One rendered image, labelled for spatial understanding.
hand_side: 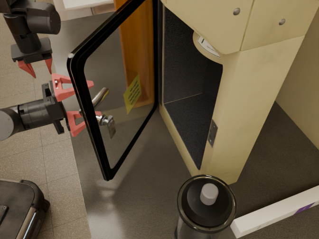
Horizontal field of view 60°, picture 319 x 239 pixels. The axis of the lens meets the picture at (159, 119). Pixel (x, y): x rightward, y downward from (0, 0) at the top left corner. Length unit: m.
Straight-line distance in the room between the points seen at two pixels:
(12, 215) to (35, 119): 1.10
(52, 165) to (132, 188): 1.30
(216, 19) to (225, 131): 0.26
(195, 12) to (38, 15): 0.49
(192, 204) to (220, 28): 0.30
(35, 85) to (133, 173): 1.92
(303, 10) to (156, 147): 0.57
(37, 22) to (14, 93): 1.89
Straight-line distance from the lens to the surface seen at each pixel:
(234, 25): 0.38
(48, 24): 0.74
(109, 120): 0.57
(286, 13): 0.42
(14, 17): 0.78
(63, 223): 1.83
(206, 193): 0.49
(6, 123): 0.56
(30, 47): 0.82
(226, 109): 0.49
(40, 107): 0.62
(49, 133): 2.20
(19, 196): 1.71
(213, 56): 0.54
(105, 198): 0.78
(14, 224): 1.65
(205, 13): 0.34
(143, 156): 0.83
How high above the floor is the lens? 1.65
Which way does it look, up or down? 51 degrees down
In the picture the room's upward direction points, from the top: straight up
